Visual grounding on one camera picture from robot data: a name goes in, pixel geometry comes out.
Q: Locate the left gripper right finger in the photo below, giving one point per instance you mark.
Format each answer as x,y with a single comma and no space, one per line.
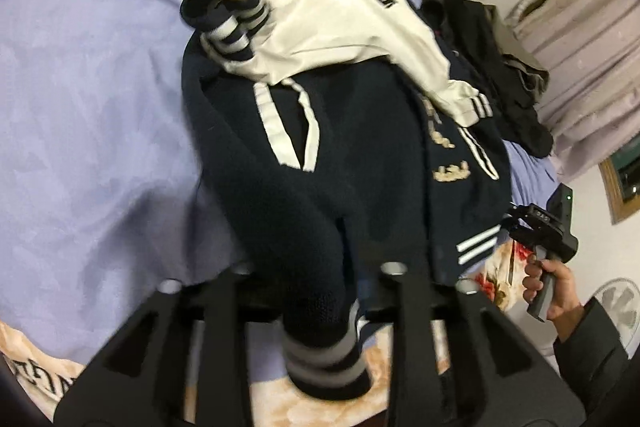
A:
457,360

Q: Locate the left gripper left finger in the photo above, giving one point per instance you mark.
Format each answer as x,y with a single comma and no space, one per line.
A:
139,377

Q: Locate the navy white varsity jacket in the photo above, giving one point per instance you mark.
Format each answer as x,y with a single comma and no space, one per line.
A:
336,134

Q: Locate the right forearm dark sleeve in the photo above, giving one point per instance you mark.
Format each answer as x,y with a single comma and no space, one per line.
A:
591,359

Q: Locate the pile of black clothes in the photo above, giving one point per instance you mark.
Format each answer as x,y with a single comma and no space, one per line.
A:
510,77

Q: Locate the person's right hand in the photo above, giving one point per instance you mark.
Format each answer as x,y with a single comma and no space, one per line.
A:
565,310

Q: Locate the wooden framed picture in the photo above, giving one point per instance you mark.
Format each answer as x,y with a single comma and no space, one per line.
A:
621,176

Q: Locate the white electric fan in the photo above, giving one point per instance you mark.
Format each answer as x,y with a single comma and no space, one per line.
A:
620,299

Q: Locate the lavender bed sheet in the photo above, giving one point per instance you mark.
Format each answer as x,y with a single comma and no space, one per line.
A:
100,186

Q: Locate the pale pink curtain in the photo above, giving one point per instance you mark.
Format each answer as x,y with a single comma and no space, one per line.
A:
590,49

